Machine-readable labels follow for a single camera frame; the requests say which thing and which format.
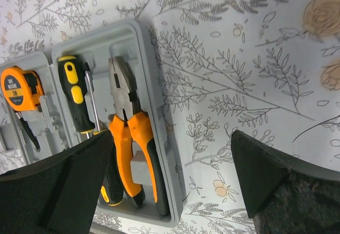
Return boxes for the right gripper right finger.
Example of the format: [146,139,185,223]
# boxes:
[231,130,339,233]

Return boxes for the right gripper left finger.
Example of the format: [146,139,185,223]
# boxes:
[1,131,113,233]

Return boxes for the orange handled pliers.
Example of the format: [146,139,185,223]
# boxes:
[108,56,169,216]

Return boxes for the orange tape measure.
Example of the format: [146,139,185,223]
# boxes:
[1,66,44,150]

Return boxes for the grey plastic tool case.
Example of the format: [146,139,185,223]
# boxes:
[1,19,183,228]

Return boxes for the black yellow phillips screwdriver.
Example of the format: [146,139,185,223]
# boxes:
[57,55,95,138]

